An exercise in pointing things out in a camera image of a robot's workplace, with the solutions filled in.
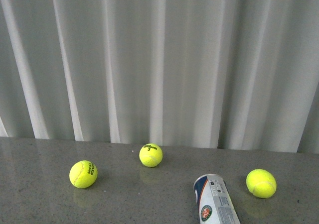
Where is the clear Wilson tennis ball can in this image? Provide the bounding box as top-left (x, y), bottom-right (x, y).
top-left (193, 174), bottom-right (240, 224)

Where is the grey pleated curtain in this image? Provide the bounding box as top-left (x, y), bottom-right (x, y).
top-left (0, 0), bottom-right (319, 153)

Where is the plain yellow tennis ball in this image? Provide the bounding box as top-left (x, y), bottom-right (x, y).
top-left (246, 169), bottom-right (277, 199)

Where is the Head Team tennis ball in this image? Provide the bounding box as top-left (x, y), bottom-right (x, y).
top-left (69, 160), bottom-right (98, 189)

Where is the Wilson 3 tennis ball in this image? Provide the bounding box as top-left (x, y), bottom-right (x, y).
top-left (139, 143), bottom-right (163, 167)

